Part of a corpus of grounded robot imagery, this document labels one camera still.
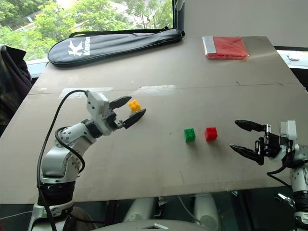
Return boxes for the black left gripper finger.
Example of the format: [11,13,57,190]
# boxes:
[122,108,147,130]
[109,96,132,110]

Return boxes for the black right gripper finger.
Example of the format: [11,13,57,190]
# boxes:
[234,119,266,133]
[229,143,265,166]

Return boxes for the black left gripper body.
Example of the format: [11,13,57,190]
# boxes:
[104,107,124,133]

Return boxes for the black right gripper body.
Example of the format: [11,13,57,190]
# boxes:
[254,124,282,159]

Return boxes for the yellow toy brick cube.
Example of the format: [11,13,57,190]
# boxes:
[128,100,142,113]

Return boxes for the red toy brick cube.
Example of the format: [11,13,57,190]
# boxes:
[205,127,218,141]

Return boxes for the black racket bag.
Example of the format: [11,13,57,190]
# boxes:
[47,27,185,68]

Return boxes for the green toy brick cube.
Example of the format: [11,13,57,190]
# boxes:
[184,128,196,143]

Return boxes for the red plastic packet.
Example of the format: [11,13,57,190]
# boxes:
[202,36,250,61]

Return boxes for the silver robot body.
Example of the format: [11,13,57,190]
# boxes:
[92,194,222,231]

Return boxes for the dark jacket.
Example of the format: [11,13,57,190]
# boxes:
[0,44,33,138]

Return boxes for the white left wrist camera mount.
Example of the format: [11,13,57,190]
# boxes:
[86,90,113,137]

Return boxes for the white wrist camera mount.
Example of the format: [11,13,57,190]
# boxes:
[279,120,298,151]
[86,90,113,137]

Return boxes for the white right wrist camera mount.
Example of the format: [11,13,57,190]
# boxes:
[279,120,298,151]

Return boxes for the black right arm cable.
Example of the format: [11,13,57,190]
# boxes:
[266,141,295,188]

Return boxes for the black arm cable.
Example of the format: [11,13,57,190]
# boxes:
[266,141,295,188]
[36,90,89,231]

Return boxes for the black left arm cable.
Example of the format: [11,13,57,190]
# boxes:
[36,90,89,231]

